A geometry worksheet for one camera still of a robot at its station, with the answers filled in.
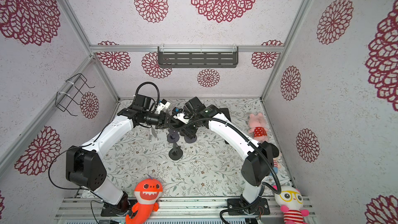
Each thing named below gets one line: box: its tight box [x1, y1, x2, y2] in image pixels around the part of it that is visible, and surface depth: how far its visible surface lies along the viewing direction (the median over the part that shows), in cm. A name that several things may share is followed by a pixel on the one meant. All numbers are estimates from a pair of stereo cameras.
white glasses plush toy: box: [272, 185, 310, 224], surface depth 70 cm
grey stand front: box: [168, 142, 183, 161], surface depth 92 cm
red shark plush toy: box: [125, 178, 163, 224], surface depth 71 cm
